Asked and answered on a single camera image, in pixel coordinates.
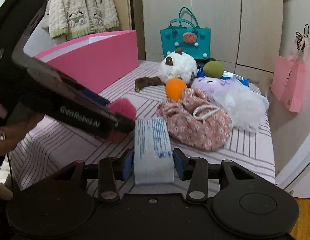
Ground pink strawberry plush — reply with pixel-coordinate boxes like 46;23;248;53
107;98;137;142

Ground white tissue pack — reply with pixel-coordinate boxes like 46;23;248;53
134;118;175;185

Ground white panda plush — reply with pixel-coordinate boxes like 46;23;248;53
134;48;198;92

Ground blue wet wipes pack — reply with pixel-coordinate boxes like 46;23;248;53
196;63;249;87

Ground person's left hand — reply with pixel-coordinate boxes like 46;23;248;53
0;105;44;156

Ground orange plush ball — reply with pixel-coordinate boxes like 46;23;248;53
165;78;187;101

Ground pink storage box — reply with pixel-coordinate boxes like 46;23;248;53
35;30;139;94

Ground white fluffy plush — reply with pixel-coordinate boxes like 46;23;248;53
212;79;269;133

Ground purple plush toy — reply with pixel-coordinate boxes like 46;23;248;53
191;77;231;93

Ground cream knitted sweater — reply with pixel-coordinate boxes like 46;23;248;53
48;0;119;40

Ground green plush ball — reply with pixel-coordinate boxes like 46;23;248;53
203;61;224;78

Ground teal felt handbag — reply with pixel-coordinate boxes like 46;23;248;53
160;7;211;60

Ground pink paper bag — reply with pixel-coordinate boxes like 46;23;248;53
271;56;306;113

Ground wardrobe cabinet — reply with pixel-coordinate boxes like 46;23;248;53
143;0;283;72

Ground pink floral drawstring bag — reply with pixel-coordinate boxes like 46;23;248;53
157;88;233;151

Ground black hair ties on hook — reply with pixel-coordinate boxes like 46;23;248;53
294;23;310;52

